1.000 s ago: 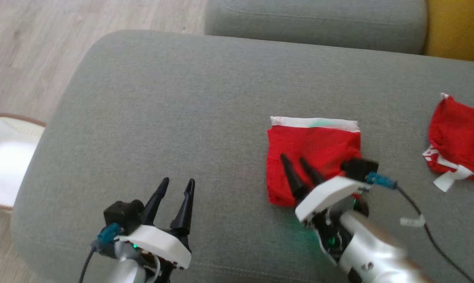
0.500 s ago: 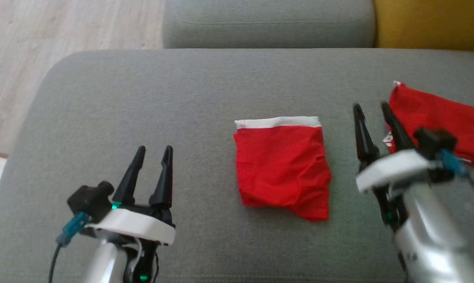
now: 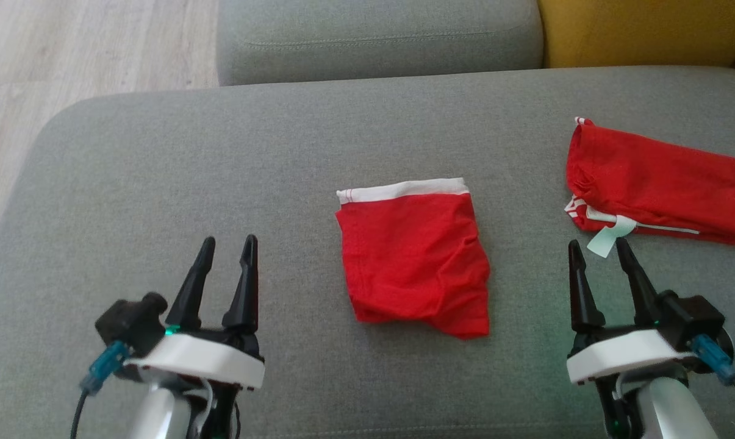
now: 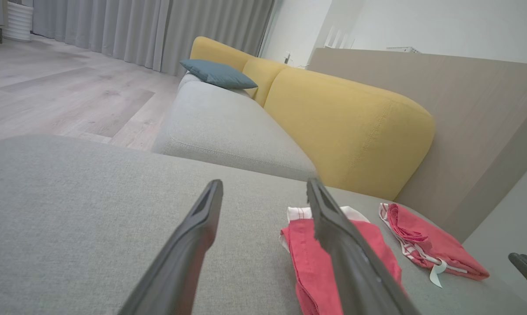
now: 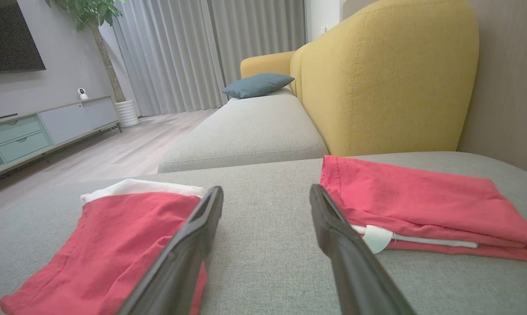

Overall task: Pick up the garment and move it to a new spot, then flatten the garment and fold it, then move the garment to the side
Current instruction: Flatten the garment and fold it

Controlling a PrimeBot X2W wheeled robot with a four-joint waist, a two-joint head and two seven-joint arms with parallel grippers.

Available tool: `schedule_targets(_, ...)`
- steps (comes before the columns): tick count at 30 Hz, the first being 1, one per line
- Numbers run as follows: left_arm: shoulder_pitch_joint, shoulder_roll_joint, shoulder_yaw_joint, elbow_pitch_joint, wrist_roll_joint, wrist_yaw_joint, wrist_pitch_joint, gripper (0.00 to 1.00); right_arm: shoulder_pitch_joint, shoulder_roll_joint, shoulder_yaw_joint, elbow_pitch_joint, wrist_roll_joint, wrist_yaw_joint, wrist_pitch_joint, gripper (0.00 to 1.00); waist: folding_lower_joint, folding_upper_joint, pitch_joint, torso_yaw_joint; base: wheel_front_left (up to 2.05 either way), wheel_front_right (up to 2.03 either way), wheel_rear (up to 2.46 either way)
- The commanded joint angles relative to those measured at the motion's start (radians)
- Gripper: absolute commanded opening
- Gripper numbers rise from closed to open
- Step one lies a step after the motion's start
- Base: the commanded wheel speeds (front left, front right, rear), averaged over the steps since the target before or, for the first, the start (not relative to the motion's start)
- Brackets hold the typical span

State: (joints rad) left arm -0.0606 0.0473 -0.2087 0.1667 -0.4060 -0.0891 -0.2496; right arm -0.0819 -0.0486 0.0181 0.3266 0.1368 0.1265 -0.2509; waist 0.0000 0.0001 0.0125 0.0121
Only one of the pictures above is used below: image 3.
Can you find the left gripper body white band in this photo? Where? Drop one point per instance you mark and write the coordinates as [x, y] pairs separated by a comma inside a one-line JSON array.
[[202, 360]]

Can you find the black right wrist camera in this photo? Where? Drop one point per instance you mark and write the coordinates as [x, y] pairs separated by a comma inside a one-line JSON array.
[[693, 317]]

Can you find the red jersey with white sleeves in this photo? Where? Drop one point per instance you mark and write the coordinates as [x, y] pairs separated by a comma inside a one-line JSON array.
[[660, 183]]

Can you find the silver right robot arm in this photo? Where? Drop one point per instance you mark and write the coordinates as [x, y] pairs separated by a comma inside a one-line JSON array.
[[672, 408]]

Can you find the large grey sofa seat cushion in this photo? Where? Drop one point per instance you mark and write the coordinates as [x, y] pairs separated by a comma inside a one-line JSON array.
[[282, 152]]

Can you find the small grey sofa seat cushion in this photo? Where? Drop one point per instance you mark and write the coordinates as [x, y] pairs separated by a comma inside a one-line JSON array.
[[373, 36]]

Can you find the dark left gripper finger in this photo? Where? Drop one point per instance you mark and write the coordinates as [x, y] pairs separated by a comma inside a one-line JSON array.
[[190, 299], [243, 299]]

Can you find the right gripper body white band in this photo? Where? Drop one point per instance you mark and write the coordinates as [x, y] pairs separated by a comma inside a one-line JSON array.
[[623, 353]]

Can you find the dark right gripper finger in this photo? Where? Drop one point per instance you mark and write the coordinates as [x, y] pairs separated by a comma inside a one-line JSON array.
[[641, 292], [584, 299]]

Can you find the yellow sofa backrest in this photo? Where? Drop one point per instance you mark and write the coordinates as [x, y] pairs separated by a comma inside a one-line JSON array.
[[648, 30]]

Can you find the red white shirt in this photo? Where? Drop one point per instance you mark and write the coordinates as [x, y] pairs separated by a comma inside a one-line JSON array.
[[416, 262]]

